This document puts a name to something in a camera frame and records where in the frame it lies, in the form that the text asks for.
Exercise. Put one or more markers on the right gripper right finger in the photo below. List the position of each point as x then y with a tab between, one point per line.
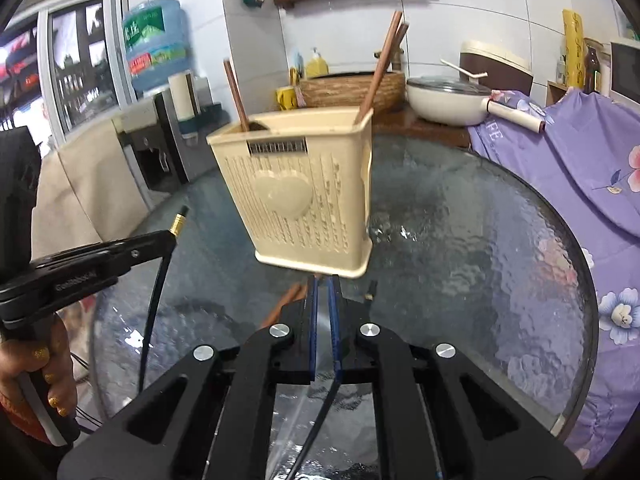
406	389

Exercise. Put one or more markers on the white pan with lid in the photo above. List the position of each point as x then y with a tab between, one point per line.
459	103

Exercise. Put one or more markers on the woven basket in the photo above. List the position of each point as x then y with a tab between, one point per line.
349	89

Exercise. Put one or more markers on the yellow package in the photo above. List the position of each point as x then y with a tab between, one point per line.
575	71

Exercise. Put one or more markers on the purple floral cloth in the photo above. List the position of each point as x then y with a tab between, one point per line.
586	163

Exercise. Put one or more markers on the water dispenser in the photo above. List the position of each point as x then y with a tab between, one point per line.
166	157

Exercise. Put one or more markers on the beige chair cover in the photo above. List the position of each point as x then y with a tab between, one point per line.
86	194

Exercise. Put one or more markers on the rice cooker brown white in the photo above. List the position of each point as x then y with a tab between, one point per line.
505	70

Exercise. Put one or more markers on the beige plastic utensil holder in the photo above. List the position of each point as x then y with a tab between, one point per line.
301	184

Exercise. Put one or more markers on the yellow mug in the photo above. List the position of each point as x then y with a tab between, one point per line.
286	98

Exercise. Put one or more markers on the blue water jug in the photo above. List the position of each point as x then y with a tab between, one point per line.
157	43

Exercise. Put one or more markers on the brown chopstick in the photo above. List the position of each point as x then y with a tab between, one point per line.
297	291
396	32
235	92

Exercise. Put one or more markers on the dark glass bottle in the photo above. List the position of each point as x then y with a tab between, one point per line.
592	71

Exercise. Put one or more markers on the black chopstick gold band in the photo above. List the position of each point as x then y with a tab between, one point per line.
176	228

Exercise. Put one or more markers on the window frame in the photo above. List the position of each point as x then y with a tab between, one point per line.
63	68

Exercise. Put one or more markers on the left hand yellow nails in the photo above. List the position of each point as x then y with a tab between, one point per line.
51	360

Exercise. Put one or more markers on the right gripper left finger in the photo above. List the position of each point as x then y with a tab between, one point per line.
282	353

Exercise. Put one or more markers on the white microwave oven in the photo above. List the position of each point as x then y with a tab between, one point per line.
625	72

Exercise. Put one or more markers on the paper towel roll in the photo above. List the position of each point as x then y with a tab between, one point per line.
183	95

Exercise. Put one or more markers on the yellow dish soap bottle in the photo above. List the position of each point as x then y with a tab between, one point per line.
317	66

